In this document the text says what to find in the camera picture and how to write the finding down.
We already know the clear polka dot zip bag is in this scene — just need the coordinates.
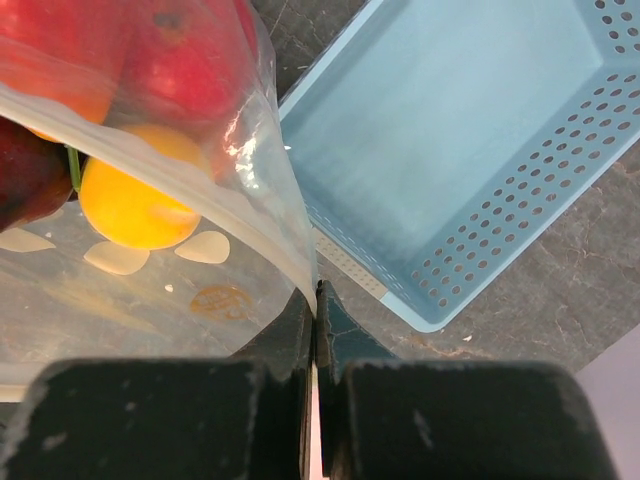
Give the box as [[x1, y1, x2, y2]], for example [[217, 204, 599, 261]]
[[1, 1, 317, 403]]

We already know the bright red apple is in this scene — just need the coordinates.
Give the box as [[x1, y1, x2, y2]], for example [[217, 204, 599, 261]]
[[112, 1, 258, 143]]

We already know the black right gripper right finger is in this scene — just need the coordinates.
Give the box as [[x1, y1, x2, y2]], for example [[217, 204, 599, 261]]
[[315, 281, 617, 479]]

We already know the yellow lemon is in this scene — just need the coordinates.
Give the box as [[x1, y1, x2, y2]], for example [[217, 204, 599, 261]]
[[79, 157, 201, 250]]

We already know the light blue perforated basket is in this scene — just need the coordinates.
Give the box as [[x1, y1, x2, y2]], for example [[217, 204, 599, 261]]
[[280, 1, 639, 333]]

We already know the dark red apple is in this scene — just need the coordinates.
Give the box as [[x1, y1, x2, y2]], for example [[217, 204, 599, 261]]
[[1, 118, 73, 231]]

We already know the orange tangerine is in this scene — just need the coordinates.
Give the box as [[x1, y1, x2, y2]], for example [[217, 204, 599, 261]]
[[1, 1, 139, 147]]

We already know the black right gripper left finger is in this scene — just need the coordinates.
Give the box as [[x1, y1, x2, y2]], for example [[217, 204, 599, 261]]
[[1, 293, 312, 479]]

